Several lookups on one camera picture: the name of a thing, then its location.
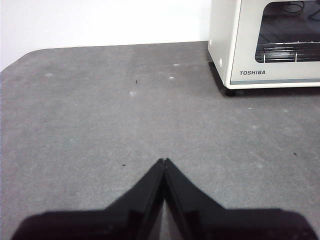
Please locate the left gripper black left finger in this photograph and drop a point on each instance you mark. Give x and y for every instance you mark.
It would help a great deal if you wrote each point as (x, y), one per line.
(112, 225)

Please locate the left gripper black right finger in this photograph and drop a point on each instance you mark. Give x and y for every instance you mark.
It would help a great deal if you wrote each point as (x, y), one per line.
(225, 225)

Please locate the cream Toshiba toaster oven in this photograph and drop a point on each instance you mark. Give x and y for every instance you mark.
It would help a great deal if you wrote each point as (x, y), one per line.
(222, 30)

